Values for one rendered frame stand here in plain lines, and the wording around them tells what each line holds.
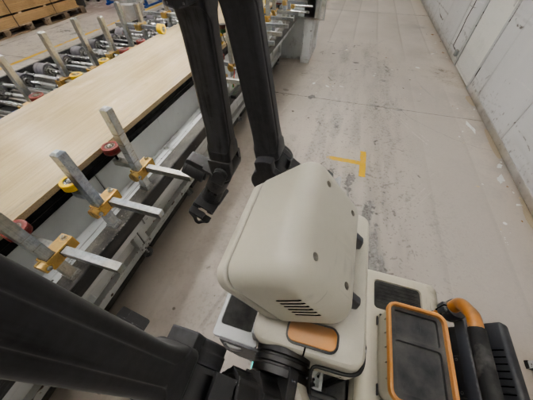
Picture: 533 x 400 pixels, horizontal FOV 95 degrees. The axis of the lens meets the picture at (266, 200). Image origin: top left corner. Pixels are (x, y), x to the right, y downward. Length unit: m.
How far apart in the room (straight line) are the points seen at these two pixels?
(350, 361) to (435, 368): 0.44
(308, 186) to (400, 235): 1.89
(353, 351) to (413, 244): 1.83
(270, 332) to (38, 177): 1.23
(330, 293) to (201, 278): 1.55
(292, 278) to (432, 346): 0.62
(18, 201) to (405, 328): 1.42
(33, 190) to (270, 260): 1.20
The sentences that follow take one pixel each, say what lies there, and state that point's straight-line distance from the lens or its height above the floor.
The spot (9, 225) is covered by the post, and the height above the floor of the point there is 1.04.
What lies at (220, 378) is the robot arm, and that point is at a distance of 0.38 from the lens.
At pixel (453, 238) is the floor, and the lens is 2.41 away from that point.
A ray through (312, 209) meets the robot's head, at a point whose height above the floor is 1.38.
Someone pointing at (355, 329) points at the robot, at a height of 1.24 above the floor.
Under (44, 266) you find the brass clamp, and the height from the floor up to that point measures 0.85.
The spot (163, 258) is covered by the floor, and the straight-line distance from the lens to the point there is 1.98.
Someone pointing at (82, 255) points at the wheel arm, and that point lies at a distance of 1.10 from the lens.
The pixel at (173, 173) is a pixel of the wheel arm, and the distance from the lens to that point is 1.27.
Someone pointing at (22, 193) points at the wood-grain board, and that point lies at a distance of 1.40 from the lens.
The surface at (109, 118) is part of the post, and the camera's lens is 1.19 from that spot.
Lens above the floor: 1.63
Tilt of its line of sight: 49 degrees down
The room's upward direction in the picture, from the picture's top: straight up
